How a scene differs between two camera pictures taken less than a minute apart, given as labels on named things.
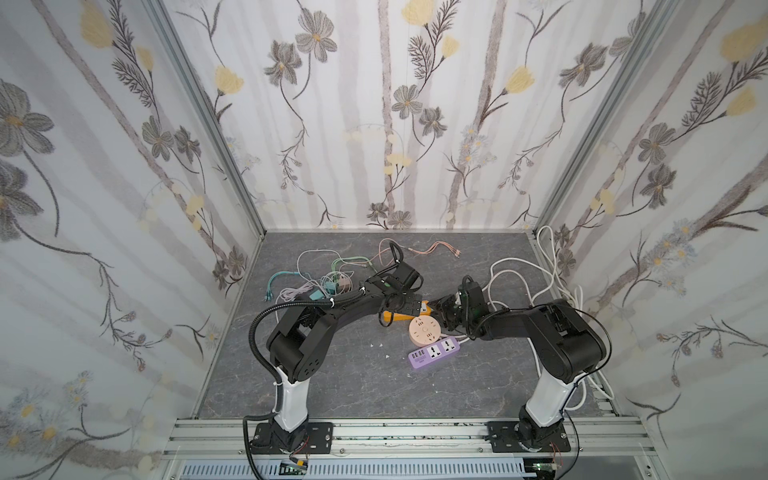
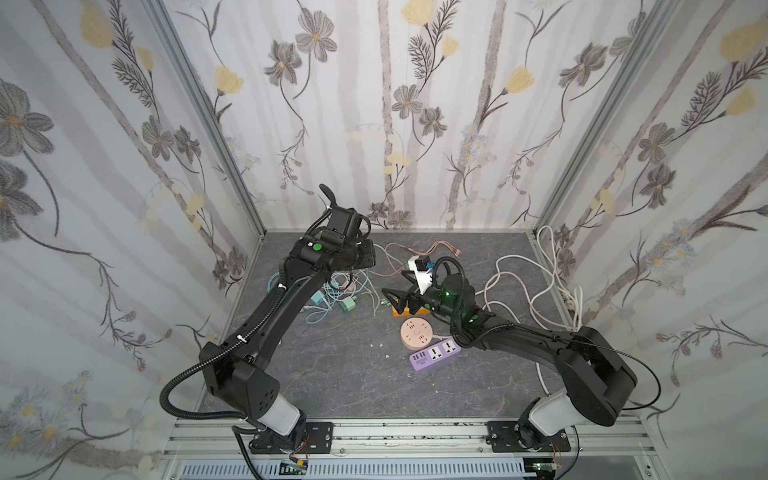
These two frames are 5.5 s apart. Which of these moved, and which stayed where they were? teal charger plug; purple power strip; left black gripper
Moved: left black gripper
Stayed: purple power strip; teal charger plug
